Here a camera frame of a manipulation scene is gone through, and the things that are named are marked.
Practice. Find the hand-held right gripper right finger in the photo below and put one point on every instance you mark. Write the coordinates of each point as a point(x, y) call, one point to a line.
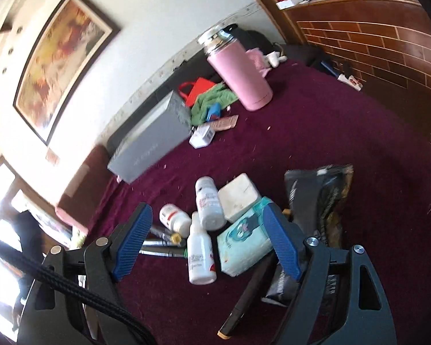
point(282, 240)

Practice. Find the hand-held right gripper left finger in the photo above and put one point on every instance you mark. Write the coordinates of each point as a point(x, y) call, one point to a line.
point(133, 240)

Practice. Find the teal tissue pack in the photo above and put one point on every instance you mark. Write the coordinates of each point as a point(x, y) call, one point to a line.
point(240, 248)

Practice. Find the small white red-label bottle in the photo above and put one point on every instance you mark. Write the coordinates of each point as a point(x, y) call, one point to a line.
point(174, 217)

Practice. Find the black snack packet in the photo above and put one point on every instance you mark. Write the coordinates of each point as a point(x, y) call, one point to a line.
point(319, 201)

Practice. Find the black marker orange tip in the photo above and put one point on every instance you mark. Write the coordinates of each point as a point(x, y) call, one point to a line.
point(244, 298)

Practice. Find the white spray bottle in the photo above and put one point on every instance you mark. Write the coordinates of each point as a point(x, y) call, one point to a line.
point(200, 255)

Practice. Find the large white medicine bottle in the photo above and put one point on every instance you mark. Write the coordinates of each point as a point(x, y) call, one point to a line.
point(208, 205)

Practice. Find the grey cardboard box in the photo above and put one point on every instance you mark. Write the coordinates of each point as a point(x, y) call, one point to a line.
point(147, 143)

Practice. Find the white charger box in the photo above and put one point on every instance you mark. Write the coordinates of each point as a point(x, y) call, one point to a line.
point(201, 136)

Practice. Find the small brown packet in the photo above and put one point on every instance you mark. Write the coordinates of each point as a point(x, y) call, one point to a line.
point(224, 122)

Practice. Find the small blue plastic item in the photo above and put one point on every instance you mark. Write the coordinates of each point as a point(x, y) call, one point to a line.
point(213, 111)

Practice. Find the green cloth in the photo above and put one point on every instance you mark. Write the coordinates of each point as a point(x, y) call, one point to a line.
point(212, 99)

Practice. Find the black sofa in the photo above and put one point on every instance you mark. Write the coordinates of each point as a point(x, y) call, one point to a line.
point(172, 79)

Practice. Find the red bag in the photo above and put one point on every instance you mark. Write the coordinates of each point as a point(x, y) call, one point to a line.
point(199, 88)

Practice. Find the pink thermos bottle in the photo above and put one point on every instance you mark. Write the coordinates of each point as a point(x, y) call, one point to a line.
point(240, 75)

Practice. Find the white red small packet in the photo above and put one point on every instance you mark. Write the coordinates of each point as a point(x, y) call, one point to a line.
point(350, 81)

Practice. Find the blue pen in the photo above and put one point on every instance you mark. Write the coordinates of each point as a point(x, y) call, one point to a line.
point(328, 68)

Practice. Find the pink cloth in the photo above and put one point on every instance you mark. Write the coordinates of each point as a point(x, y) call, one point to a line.
point(256, 59)

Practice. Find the framed painting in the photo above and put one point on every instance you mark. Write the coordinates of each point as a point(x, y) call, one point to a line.
point(61, 61)

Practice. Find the wooden cabinet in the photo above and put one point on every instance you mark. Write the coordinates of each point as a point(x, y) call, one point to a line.
point(380, 54)

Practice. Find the wall switch plate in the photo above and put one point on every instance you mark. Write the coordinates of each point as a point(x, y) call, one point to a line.
point(52, 156)

